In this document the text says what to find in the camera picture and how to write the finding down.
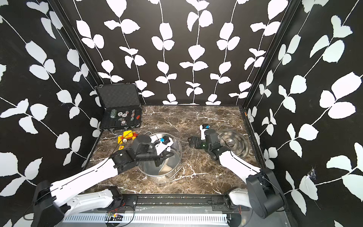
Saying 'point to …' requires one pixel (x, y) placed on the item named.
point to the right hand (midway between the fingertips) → (192, 137)
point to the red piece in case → (138, 117)
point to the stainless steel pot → (171, 167)
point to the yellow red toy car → (127, 135)
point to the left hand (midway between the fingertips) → (173, 151)
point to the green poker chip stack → (113, 113)
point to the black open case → (121, 102)
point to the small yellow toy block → (121, 147)
